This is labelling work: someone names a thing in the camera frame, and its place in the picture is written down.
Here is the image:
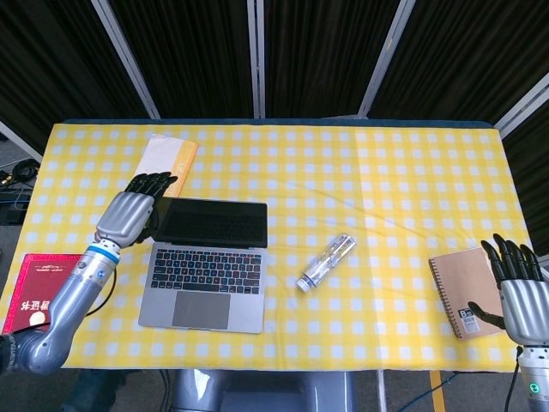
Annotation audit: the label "grey robot torso base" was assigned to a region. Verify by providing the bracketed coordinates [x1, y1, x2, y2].
[169, 368, 357, 412]

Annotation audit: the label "yellow white checkered tablecloth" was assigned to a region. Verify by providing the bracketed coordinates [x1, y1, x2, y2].
[0, 122, 537, 371]

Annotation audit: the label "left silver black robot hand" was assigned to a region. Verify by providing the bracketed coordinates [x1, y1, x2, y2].
[94, 172, 179, 249]

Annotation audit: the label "black cables on floor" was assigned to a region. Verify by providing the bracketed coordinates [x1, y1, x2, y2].
[0, 156, 42, 224]

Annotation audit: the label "clear plastic water bottle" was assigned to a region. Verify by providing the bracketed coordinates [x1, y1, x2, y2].
[296, 233, 358, 294]

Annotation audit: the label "black folding screen partition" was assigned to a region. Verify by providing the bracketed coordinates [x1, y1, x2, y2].
[0, 0, 549, 248]

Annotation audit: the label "silver grey laptop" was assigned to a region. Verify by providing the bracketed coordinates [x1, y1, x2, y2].
[137, 197, 269, 335]

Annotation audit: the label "white orange booklet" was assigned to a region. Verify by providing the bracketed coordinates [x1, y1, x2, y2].
[136, 133, 201, 194]

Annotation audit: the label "brown spiral notebook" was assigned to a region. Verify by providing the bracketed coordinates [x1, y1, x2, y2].
[429, 246, 508, 342]

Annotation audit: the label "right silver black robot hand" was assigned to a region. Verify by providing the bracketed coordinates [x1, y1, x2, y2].
[468, 233, 549, 347]

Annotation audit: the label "red certificate book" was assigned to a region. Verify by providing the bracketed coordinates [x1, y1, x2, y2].
[2, 252, 87, 336]

